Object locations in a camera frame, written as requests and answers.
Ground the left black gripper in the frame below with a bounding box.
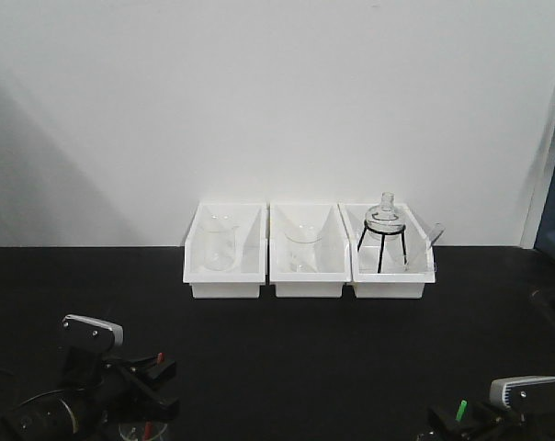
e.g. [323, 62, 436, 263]
[61, 348, 179, 425]

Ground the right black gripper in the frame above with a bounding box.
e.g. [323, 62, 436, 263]
[427, 401, 555, 440]

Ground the red plastic spoon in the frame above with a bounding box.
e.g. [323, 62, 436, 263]
[142, 352, 164, 441]

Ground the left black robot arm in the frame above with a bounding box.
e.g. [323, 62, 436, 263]
[0, 350, 179, 440]

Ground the glass beaker front right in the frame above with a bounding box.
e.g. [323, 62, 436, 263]
[415, 431, 440, 441]

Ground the glass beaker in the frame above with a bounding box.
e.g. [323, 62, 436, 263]
[118, 421, 169, 441]
[415, 431, 440, 441]

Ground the glass beaker front left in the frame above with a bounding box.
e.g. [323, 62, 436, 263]
[118, 421, 169, 441]

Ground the left white plastic bin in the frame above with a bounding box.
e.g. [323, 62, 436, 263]
[183, 202, 268, 299]

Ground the white plastic bin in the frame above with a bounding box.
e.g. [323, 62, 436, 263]
[269, 202, 351, 298]
[338, 202, 436, 299]
[183, 202, 268, 299]

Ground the clear glass beaker left bin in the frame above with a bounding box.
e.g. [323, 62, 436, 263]
[200, 214, 237, 271]

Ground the clear glass beaker bin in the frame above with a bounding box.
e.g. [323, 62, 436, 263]
[284, 223, 321, 273]
[200, 214, 237, 271]

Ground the right white plastic bin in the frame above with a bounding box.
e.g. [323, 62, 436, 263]
[338, 202, 436, 299]

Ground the middle white plastic bin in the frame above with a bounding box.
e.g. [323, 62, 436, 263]
[269, 202, 351, 298]

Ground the clear round-bottom glass flask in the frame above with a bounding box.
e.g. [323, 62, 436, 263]
[365, 192, 405, 233]

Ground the clear glass beaker middle bin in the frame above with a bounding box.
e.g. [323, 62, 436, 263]
[284, 223, 321, 273]

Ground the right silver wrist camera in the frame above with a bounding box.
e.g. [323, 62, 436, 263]
[489, 376, 555, 413]

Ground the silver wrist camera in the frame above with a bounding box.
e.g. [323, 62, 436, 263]
[489, 376, 555, 413]
[62, 314, 124, 354]

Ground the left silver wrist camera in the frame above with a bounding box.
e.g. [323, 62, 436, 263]
[62, 314, 124, 354]

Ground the black wire tripod stand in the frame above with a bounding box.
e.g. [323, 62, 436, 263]
[357, 220, 408, 274]

